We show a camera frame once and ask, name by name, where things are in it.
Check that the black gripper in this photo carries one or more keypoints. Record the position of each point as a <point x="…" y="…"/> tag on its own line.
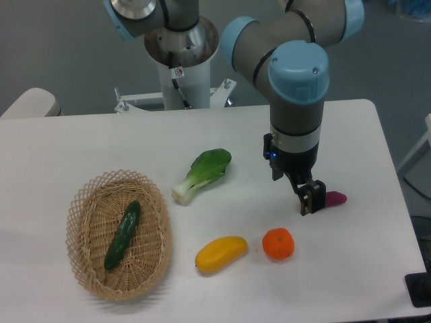
<point x="297" y="167"/>

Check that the green cucumber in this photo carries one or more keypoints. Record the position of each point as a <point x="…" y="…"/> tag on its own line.
<point x="123" y="235"/>

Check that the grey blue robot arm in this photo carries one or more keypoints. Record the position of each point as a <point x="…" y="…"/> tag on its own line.
<point x="284" y="60"/>

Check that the woven wicker basket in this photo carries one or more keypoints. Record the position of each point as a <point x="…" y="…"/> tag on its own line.
<point x="94" y="216"/>

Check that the purple sweet potato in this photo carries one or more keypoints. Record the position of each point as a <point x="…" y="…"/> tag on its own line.
<point x="334" y="198"/>

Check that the orange tangerine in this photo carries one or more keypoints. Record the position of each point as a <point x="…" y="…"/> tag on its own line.
<point x="278" y="244"/>

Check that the green bok choy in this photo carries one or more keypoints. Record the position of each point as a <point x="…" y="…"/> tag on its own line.
<point x="208" y="167"/>

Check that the yellow mango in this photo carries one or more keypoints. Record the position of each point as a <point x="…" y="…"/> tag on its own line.
<point x="220" y="253"/>

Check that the white furniture at right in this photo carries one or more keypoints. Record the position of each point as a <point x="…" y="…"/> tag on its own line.
<point x="416" y="153"/>

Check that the black device at edge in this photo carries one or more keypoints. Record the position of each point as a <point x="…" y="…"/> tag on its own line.
<point x="418" y="286"/>

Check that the beige chair back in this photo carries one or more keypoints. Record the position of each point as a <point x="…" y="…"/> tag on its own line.
<point x="33" y="103"/>

